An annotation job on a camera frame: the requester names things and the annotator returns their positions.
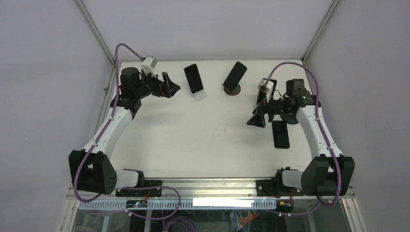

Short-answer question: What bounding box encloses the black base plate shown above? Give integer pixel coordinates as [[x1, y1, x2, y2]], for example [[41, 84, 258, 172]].
[[255, 179, 303, 198], [115, 180, 163, 197]]

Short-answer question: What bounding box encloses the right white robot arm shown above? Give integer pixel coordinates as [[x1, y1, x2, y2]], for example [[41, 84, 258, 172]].
[[247, 78, 355, 197]]

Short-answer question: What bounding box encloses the silver phone stand left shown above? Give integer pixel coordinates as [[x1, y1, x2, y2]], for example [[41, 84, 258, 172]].
[[192, 89, 207, 101]]

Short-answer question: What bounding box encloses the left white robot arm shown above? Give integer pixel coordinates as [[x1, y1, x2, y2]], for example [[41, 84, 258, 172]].
[[69, 67, 181, 196]]

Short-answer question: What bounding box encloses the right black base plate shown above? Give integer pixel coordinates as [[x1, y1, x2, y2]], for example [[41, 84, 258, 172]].
[[255, 179, 303, 198]]

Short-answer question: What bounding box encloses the black phone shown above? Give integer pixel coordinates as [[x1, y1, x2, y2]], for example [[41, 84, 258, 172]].
[[262, 78, 277, 101], [272, 121, 290, 149], [184, 64, 204, 94], [222, 61, 248, 91]]

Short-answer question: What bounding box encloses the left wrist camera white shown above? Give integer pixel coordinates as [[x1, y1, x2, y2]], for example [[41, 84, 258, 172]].
[[141, 56, 158, 77]]

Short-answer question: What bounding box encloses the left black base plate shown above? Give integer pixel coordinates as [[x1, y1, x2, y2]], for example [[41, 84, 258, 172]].
[[115, 180, 163, 197]]

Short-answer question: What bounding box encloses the black round-base clamp stand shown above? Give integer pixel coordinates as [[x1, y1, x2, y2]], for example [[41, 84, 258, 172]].
[[280, 114, 299, 125]]

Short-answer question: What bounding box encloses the black stand wooden base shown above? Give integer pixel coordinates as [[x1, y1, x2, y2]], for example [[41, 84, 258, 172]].
[[223, 84, 241, 96]]

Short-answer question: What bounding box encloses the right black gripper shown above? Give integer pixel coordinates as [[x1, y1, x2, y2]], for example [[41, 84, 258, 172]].
[[247, 91, 293, 128]]

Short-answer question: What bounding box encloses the white slotted cable duct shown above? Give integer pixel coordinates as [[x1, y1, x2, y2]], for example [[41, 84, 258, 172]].
[[78, 198, 277, 211]]

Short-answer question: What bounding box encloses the aluminium mounting rail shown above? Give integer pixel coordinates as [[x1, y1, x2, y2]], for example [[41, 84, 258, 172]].
[[65, 177, 356, 201]]

